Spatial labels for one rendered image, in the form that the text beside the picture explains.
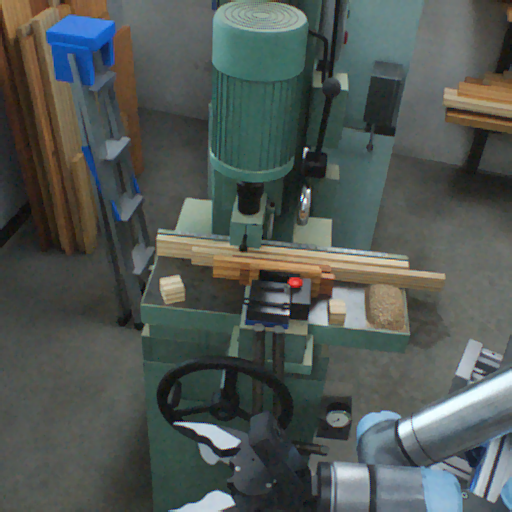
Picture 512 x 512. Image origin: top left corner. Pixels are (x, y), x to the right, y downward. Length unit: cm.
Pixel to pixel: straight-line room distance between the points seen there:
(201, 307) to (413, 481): 78
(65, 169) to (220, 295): 148
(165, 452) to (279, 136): 98
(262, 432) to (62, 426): 173
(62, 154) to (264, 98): 167
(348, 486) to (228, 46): 78
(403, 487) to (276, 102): 74
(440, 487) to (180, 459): 119
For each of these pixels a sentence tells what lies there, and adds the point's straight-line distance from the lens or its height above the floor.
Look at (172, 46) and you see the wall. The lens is 397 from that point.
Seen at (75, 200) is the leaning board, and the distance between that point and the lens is 294.
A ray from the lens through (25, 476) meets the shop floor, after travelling 234.
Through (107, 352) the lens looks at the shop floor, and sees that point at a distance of 262.
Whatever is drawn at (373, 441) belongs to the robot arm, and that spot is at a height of 115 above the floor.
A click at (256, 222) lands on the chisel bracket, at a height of 107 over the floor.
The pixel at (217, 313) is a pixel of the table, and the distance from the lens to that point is 147.
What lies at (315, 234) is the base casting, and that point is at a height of 80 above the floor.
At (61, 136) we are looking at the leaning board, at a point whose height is 58.
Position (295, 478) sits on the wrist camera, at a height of 126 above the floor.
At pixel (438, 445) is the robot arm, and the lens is 93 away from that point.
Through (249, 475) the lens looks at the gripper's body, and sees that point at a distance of 80.
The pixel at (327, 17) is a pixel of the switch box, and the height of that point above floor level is 142.
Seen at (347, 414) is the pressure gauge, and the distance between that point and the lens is 159.
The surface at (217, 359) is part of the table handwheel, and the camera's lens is 130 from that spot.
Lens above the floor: 193
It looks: 39 degrees down
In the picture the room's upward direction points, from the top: 5 degrees clockwise
